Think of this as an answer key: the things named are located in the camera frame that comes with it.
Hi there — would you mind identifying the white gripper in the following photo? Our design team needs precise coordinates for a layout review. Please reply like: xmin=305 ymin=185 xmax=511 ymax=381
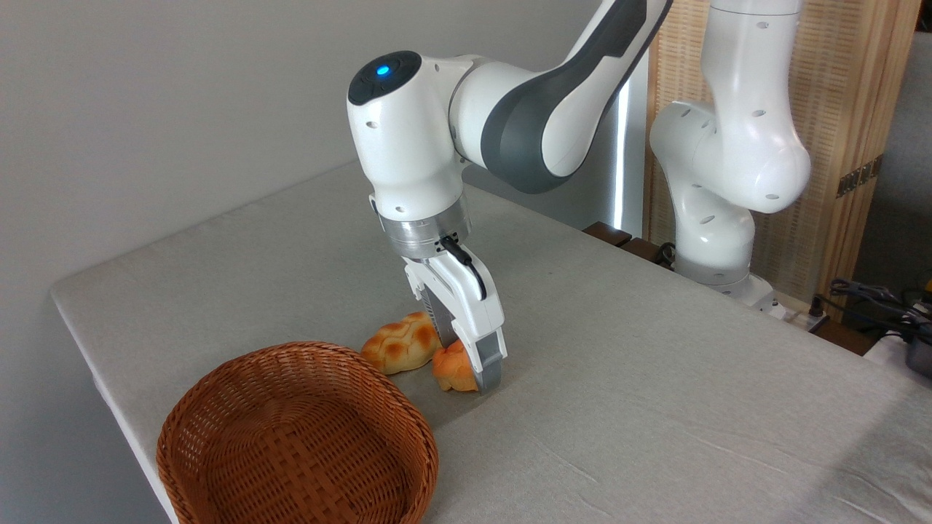
xmin=403 ymin=247 xmax=509 ymax=395

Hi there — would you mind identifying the round orange bread bun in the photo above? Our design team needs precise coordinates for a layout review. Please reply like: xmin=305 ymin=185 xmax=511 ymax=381
xmin=432 ymin=339 xmax=481 ymax=394

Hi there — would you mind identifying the long braided bread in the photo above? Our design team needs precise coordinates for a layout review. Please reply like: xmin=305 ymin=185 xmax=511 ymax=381
xmin=360 ymin=311 xmax=442 ymax=376

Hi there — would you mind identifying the brown wicker basket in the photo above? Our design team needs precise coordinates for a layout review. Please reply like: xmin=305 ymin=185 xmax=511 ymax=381
xmin=156 ymin=341 xmax=440 ymax=524

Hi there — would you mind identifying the dark brown wooden block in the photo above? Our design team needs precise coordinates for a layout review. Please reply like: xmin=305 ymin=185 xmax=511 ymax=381
xmin=582 ymin=221 xmax=633 ymax=249
xmin=619 ymin=237 xmax=675 ymax=271

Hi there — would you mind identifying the grey tablecloth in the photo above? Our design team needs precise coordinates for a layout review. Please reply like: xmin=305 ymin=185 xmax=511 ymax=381
xmin=50 ymin=160 xmax=932 ymax=524

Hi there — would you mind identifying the metal screen hinge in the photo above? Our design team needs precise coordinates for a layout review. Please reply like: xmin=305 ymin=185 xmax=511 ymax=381
xmin=836 ymin=154 xmax=885 ymax=199

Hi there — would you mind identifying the wooden folding screen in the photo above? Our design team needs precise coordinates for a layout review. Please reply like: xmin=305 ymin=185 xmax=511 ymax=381
xmin=644 ymin=0 xmax=923 ymax=322

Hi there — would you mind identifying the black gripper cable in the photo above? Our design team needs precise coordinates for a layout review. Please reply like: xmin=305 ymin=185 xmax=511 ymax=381
xmin=439 ymin=236 xmax=488 ymax=302

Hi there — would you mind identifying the black cable bundle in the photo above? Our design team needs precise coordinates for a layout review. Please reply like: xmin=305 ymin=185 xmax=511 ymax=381
xmin=810 ymin=278 xmax=932 ymax=337

